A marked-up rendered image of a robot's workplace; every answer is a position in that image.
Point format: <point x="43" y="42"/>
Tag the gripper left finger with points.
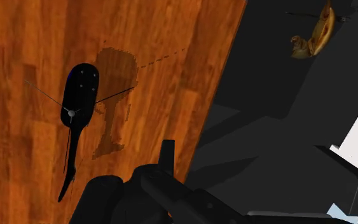
<point x="154" y="198"/>

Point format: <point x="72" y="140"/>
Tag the black toy helicopter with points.
<point x="81" y="90"/>

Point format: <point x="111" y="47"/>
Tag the yellow brown curved object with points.
<point x="321" y="34"/>

